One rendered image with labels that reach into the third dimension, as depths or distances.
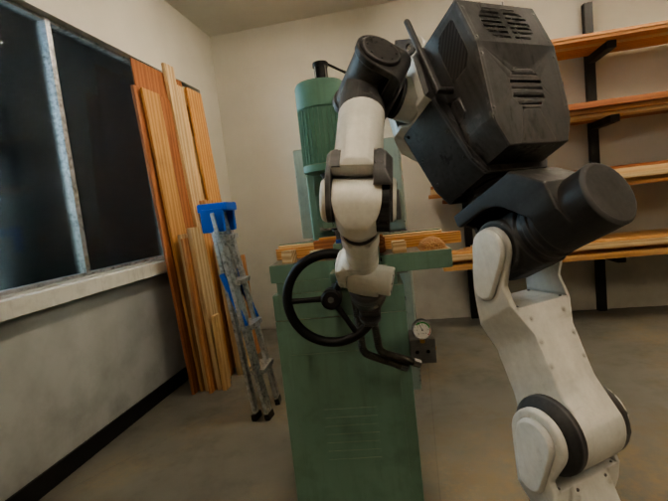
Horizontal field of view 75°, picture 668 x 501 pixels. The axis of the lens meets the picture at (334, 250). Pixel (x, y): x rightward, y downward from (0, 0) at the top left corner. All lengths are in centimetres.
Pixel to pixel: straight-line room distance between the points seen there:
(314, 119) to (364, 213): 84
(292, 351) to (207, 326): 143
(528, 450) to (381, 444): 79
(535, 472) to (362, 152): 64
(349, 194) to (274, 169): 334
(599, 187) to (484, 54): 30
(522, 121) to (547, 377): 46
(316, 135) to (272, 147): 256
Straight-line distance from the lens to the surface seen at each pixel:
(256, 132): 415
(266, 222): 408
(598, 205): 78
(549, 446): 90
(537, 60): 98
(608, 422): 95
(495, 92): 86
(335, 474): 170
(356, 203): 74
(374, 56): 88
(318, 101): 155
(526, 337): 91
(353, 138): 77
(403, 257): 144
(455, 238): 161
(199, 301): 289
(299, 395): 158
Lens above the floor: 107
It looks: 6 degrees down
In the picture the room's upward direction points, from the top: 6 degrees counter-clockwise
